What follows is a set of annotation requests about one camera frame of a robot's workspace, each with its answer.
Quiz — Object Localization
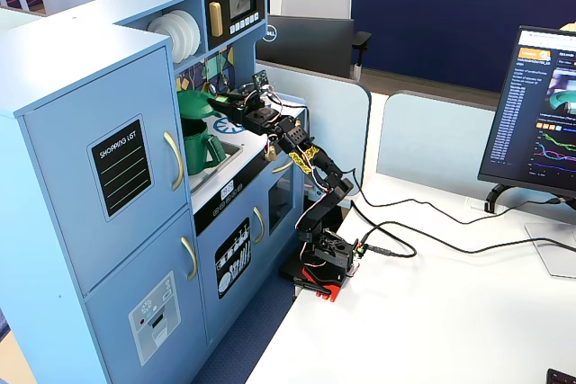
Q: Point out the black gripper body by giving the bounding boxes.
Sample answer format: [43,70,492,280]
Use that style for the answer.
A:
[238,89,283,136]

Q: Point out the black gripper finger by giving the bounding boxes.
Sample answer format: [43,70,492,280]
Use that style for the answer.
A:
[206,103,248,122]
[214,93,248,109]

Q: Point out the green pot lid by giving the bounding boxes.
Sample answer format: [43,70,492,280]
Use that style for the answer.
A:
[176,89,222,121]

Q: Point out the light blue desk partition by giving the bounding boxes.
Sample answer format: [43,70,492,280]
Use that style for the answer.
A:
[256,58,373,199]
[375,89,501,200]

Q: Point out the white toy plate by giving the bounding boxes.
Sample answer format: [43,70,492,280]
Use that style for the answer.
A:
[186,9,203,55]
[147,13,184,64]
[173,10,194,61]

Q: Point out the black Dell monitor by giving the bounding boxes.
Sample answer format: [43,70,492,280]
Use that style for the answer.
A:
[256,13,356,80]

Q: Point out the computer monitor showing graphs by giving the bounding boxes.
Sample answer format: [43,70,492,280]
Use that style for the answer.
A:
[477,25,576,201]

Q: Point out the silver monitor stand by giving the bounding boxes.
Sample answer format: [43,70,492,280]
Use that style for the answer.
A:
[484,183,576,280]

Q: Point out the black keyboard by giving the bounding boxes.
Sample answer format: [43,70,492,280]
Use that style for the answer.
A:
[545,368,576,384]

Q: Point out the green pot with handle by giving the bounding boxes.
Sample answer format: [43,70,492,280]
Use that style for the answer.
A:
[179,116,229,176]

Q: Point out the gold oven door handle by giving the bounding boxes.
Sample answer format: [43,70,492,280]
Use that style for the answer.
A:
[270,156,296,175]

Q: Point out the gold fridge door handle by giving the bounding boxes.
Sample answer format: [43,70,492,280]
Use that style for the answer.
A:
[162,130,185,192]

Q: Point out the toy microwave with yellow handle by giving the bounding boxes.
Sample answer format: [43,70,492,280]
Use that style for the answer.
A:
[203,0,265,50]

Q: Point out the gold dishwasher door handle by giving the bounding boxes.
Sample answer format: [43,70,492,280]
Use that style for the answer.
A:
[252,206,266,246]

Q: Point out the gold freezer door handle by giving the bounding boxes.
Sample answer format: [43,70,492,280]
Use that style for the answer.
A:
[180,236,200,282]

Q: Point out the thin black cable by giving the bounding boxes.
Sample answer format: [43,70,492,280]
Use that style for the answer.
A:
[348,167,571,226]

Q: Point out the thick black cable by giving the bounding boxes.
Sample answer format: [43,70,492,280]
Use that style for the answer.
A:
[350,201,576,260]

